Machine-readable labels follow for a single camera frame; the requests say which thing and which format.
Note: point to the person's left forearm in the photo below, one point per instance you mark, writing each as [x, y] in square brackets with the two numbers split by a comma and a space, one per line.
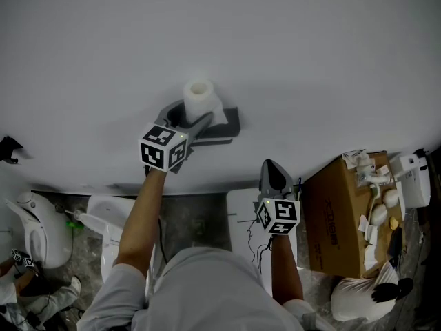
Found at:
[141, 219]

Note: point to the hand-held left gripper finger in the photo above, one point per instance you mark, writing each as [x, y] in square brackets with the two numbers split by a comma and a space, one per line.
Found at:
[163, 110]
[201, 126]

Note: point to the crumpled white plastic bag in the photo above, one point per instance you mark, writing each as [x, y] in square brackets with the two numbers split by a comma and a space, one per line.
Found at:
[356, 159]

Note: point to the white pipe fitting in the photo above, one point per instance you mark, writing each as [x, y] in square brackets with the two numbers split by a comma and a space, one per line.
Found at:
[373, 177]

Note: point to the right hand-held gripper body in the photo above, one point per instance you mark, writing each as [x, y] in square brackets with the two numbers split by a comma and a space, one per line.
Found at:
[280, 216]

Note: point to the white toilet with open lid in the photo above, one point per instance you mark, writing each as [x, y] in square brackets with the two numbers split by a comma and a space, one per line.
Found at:
[38, 226]

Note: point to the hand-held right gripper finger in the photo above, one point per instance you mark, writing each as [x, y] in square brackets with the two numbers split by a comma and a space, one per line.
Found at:
[264, 174]
[288, 179]

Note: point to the white bidet seat unit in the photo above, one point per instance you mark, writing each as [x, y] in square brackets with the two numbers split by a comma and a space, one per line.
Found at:
[415, 185]

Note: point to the white flat rectangular panel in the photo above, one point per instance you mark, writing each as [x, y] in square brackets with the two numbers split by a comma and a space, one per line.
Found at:
[241, 226]

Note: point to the small yellow piece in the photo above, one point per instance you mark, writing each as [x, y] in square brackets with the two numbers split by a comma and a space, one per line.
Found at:
[394, 222]

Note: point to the person's right forearm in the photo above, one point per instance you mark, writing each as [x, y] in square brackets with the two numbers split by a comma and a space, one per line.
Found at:
[286, 271]

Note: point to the dark grey paper holder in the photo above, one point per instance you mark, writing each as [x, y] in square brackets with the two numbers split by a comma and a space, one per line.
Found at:
[230, 122]

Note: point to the white toilet paper roll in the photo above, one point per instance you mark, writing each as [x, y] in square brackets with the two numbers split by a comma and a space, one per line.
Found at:
[199, 98]

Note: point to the white oval plastic part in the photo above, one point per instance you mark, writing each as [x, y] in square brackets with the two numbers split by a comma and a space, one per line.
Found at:
[378, 215]
[392, 198]

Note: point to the white toilet bowl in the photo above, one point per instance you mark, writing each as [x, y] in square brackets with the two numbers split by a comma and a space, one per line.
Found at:
[107, 216]

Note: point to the green plastic fitting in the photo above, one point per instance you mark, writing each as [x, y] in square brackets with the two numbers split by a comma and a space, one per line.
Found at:
[74, 225]

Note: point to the black pouch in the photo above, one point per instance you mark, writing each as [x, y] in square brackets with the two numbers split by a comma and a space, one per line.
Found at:
[396, 245]

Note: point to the brown cardboard box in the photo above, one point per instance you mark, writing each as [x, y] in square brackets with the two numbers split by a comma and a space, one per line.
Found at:
[330, 219]

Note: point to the black wall bracket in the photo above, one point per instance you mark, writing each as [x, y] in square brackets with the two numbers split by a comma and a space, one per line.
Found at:
[8, 147]

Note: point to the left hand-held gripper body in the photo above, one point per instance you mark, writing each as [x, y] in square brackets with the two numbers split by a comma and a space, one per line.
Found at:
[156, 150]

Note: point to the person's white shirt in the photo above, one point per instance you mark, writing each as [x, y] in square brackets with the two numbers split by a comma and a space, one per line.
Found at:
[193, 288]

